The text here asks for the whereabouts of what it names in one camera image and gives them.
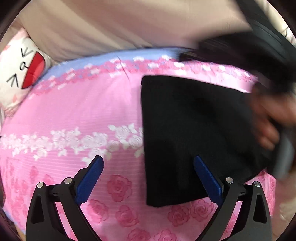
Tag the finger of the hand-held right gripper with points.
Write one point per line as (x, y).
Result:
(192, 55)

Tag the pink floral bed sheet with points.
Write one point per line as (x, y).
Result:
(81, 111)

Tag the white cartoon face pillow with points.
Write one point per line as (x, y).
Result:
(16, 69)

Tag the person's right hand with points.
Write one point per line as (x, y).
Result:
(266, 115)

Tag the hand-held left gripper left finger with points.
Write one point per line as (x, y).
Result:
(90, 180)

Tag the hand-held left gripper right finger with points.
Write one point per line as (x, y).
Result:
(207, 180)

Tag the black pants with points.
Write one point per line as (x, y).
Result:
(185, 127)

